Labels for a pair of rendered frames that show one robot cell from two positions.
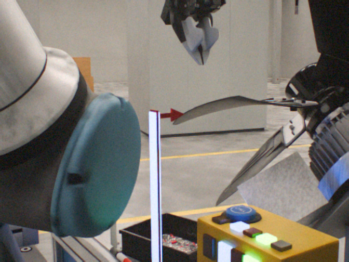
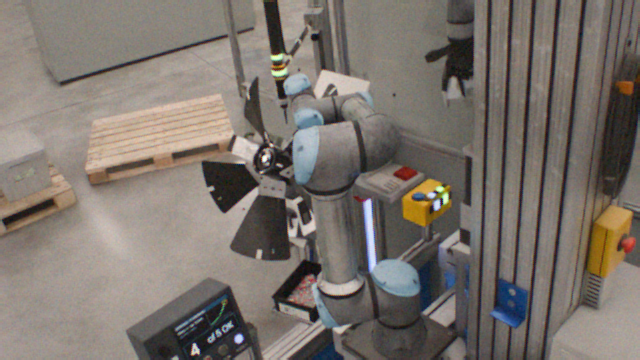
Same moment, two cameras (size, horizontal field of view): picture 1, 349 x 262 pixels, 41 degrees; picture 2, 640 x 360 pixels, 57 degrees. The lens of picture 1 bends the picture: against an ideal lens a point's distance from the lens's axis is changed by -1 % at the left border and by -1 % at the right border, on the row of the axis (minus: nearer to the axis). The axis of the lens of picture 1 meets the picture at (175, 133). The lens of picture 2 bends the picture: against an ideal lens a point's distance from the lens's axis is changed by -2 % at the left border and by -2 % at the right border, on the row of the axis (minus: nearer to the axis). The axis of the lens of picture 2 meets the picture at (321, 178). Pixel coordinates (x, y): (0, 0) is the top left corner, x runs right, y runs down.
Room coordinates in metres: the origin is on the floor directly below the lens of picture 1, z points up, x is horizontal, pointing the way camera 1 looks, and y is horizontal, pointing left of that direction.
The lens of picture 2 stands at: (1.19, 1.59, 2.23)
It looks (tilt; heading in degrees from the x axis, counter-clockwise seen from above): 31 degrees down; 261
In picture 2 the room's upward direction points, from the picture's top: 7 degrees counter-clockwise
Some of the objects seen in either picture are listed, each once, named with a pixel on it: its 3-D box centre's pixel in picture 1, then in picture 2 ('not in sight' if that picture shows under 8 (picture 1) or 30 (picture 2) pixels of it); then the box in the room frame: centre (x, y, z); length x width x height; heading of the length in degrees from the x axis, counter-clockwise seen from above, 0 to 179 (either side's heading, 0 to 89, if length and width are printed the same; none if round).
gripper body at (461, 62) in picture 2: not in sight; (462, 56); (0.51, 0.06, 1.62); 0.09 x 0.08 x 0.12; 123
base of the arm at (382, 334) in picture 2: not in sight; (398, 323); (0.87, 0.49, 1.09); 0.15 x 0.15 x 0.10
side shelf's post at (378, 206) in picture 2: not in sight; (381, 251); (0.60, -0.65, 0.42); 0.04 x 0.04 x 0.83; 33
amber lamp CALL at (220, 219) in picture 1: (220, 219); not in sight; (0.58, -0.06, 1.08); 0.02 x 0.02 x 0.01; 33
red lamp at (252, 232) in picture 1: (252, 232); not in sight; (0.54, -0.09, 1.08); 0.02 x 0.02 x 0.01; 33
